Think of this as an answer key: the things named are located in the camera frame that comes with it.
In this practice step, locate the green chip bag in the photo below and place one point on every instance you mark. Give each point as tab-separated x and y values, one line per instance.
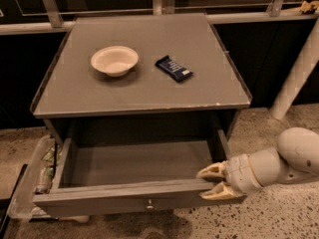
52	155

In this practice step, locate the grey top drawer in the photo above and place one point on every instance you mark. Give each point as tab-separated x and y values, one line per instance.
97	175

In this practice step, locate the dark blue snack bar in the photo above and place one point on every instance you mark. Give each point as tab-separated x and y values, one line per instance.
176	71

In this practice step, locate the grey drawer cabinet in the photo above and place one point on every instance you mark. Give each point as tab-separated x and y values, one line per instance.
145	103

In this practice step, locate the clear plastic bin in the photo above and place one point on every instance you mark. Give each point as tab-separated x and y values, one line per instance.
22	205

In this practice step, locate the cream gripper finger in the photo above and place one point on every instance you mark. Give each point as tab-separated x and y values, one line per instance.
215	170
221	191

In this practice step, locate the metal railing frame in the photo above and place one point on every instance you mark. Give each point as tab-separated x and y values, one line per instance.
41	16

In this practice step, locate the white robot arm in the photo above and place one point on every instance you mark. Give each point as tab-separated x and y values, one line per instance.
295	158

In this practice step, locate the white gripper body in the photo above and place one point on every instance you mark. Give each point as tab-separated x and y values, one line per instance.
239	174

